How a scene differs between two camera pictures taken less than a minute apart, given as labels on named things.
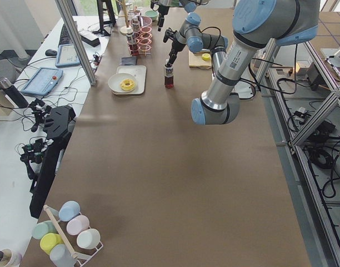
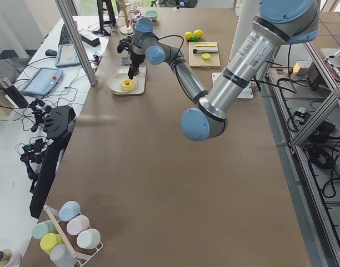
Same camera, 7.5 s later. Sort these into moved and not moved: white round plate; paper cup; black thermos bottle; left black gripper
Moved: left black gripper
Not moved: white round plate; paper cup; black thermos bottle
